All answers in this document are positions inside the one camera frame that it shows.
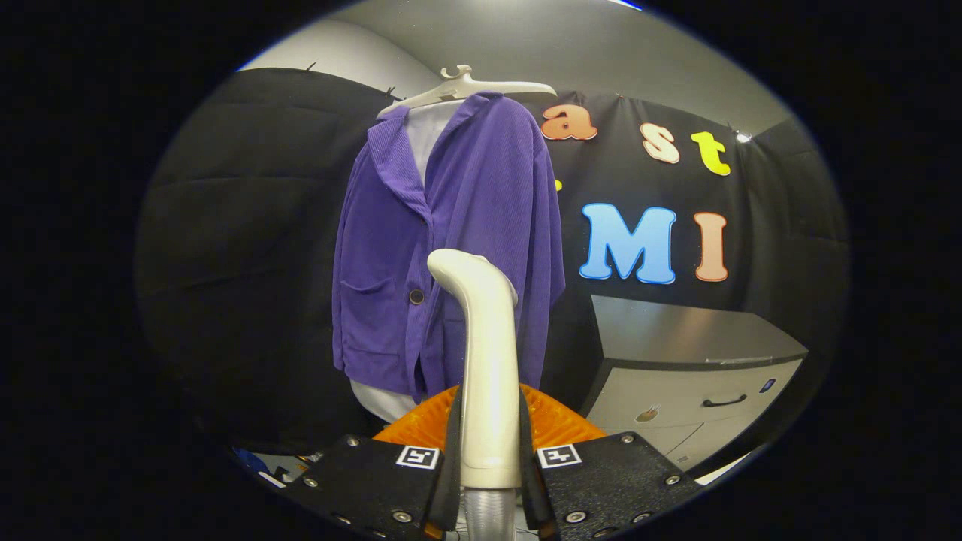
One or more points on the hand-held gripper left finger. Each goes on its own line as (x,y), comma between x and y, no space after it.
(376,481)

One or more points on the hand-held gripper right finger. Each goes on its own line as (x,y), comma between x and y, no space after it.
(601,481)

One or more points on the white garment steamer head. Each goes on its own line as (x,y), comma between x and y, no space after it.
(488,376)

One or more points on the purple jacket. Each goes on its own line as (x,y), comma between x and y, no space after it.
(488,195)

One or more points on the cream clothes hanger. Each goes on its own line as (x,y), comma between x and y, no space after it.
(466,86)

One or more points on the white flat board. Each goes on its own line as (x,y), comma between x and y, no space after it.
(725,467)

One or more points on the grey cabinet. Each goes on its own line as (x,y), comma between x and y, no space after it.
(676,338)

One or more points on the white hanging ironing pad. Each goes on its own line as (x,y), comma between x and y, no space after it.
(432,135)

